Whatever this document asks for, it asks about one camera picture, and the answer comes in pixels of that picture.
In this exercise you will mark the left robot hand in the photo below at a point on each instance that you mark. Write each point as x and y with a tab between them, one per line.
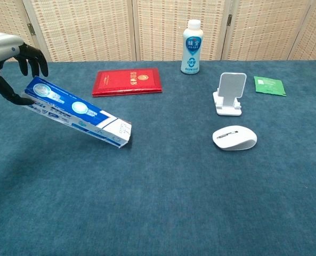
3	53

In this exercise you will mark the blue and white toothpaste box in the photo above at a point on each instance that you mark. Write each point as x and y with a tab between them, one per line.
77	112

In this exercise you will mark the red certificate book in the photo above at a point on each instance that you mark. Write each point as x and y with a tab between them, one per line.
128	81

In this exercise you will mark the woven folding screen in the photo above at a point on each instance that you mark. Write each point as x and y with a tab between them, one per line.
157	29

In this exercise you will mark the blue table mat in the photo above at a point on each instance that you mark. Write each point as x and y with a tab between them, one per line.
157	160

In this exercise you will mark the white yogurt drink bottle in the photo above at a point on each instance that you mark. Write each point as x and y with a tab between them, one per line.
191	49

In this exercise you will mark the white phone stand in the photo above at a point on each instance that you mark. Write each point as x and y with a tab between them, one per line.
230	94

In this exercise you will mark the white computer mouse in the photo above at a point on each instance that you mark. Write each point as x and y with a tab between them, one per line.
234	138

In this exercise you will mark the green sachet packet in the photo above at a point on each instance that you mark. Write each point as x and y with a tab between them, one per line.
269	86

